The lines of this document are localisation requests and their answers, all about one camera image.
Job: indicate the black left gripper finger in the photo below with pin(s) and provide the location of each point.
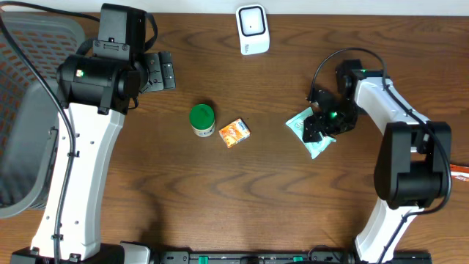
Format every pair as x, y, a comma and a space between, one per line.
165, 58
167, 71

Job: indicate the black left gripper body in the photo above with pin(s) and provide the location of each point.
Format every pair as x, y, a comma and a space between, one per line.
155, 78

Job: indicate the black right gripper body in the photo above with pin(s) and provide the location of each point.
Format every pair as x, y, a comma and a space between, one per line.
338, 116

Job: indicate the mint green tissue pack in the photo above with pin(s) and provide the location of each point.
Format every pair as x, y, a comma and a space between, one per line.
296, 124

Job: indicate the green lidded white jar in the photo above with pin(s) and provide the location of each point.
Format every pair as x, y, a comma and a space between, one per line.
202, 120

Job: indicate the orange small snack box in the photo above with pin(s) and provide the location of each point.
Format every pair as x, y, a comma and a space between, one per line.
234, 133

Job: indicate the orange red snack bar packet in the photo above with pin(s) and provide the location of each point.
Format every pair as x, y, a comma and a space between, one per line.
460, 172

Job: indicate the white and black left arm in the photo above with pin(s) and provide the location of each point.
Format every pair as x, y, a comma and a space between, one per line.
97, 87

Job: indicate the grey plastic mesh basket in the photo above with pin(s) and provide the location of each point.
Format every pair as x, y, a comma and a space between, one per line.
29, 119

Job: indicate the black mounting rail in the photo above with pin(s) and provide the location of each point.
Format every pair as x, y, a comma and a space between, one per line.
256, 257

